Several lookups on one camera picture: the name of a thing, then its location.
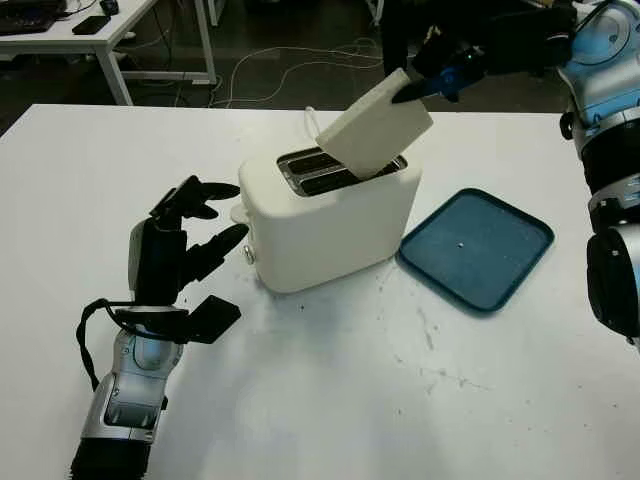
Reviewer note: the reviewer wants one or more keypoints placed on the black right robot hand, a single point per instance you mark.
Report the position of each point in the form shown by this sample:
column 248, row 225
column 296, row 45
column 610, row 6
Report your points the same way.
column 520, row 45

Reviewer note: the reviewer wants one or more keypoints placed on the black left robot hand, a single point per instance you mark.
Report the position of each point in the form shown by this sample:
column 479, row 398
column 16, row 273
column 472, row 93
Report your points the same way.
column 157, row 260

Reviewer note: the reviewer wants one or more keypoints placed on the white toaster lever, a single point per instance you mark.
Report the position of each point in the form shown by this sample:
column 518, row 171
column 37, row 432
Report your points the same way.
column 239, row 212

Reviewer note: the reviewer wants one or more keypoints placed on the white bread slice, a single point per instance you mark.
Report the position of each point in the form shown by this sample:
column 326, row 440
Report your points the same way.
column 375, row 125

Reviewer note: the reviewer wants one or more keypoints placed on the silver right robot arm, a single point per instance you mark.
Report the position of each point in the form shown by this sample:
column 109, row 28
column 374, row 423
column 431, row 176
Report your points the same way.
column 610, row 100

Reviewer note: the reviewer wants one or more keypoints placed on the cream white two-slot toaster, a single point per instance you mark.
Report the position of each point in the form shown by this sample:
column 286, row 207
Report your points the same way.
column 320, row 240

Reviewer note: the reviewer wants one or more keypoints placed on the blue plastic tray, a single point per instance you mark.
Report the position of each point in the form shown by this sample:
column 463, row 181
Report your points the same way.
column 475, row 270

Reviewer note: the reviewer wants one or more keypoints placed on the white office desk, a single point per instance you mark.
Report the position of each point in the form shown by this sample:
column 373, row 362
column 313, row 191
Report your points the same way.
column 60, row 45

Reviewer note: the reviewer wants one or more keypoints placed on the black smartphone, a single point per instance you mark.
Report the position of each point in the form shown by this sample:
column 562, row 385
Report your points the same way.
column 91, row 25

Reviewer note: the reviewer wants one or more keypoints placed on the black computer mouse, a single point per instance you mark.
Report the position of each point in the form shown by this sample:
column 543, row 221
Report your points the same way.
column 108, row 6

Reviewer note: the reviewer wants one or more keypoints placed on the black laptop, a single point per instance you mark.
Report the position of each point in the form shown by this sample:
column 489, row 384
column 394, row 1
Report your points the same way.
column 25, row 17

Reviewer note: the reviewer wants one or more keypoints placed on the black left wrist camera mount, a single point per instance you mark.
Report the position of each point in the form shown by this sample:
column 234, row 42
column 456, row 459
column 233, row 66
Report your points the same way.
column 212, row 320

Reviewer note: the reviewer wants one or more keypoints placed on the white metal table frame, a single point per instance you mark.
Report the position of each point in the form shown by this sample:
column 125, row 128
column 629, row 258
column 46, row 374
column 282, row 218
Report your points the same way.
column 372, row 10

